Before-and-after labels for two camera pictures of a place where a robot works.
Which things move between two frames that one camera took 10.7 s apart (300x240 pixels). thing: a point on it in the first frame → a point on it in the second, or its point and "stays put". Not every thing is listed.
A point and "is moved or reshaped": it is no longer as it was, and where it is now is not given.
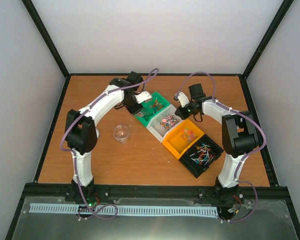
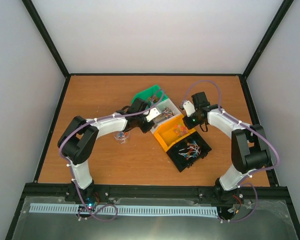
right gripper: [179, 112] → [189, 125]
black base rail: [89, 196] stays put
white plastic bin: [163, 122] is moved or reshaped
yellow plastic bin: [183, 136] → [172, 131]
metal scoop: [146, 112] is moved or reshaped
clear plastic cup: [121, 133] stays put
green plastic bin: [151, 108] is moved or reshaped
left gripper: [133, 111] → [147, 129]
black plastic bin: [201, 155] → [188, 152]
